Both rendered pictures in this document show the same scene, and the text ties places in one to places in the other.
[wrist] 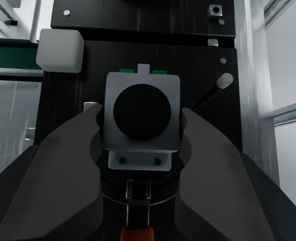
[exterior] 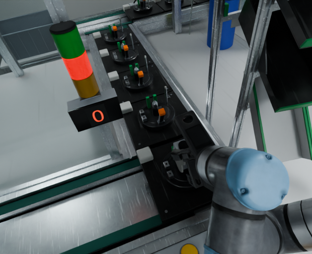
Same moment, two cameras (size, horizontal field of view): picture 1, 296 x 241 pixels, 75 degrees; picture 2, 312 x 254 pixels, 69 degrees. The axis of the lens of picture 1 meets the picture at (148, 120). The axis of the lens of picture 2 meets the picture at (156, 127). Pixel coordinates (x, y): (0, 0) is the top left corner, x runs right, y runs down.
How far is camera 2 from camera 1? 0.53 m
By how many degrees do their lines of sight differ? 32
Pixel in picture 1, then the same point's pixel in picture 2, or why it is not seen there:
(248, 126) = not seen: hidden behind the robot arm
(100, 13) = (150, 139)
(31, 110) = (135, 185)
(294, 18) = (222, 112)
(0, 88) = (119, 183)
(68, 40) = (147, 149)
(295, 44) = (228, 121)
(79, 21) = (145, 144)
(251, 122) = not seen: hidden behind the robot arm
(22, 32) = (126, 156)
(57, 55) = (146, 155)
